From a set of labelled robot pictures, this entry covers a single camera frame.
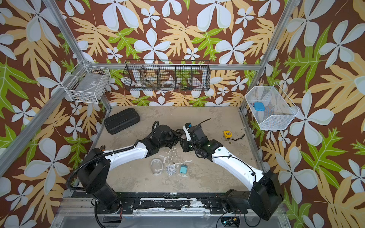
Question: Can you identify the small white coiled cable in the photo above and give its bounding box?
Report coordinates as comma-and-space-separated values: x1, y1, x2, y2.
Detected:
165, 162, 177, 176

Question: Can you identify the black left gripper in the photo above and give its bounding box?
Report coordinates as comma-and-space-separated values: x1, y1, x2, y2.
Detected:
158, 129, 183, 149

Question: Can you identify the teal charger plug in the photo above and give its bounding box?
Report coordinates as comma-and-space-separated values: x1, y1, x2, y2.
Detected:
180, 165, 188, 174

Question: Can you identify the black ribbed hard case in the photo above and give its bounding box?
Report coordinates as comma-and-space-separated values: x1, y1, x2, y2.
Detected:
104, 108, 140, 135

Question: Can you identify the white wire basket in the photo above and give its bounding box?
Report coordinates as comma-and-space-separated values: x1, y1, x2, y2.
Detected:
63, 61, 111, 104
245, 83, 300, 131

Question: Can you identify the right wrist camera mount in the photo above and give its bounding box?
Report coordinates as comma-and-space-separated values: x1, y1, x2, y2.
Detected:
183, 123, 201, 142

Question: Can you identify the black wire basket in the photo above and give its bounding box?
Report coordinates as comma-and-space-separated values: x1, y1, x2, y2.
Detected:
122, 60, 211, 91

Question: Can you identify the yellow tape measure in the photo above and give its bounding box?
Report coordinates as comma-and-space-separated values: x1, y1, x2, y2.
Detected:
223, 130, 232, 140

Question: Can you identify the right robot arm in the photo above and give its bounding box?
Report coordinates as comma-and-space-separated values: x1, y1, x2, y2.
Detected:
181, 123, 284, 221

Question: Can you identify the blue object in basket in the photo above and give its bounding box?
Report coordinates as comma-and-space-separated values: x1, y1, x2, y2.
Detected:
253, 102, 265, 112

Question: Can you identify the white wire basket right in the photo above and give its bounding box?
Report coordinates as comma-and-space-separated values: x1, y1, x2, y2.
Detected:
245, 83, 300, 131

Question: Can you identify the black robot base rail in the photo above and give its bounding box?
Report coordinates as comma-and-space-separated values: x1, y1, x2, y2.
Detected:
95, 192, 257, 216

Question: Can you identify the white wire basket left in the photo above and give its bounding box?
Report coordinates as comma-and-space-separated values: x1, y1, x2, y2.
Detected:
63, 61, 111, 104

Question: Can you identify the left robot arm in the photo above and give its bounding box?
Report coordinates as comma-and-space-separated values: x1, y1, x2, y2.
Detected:
66, 121, 183, 213

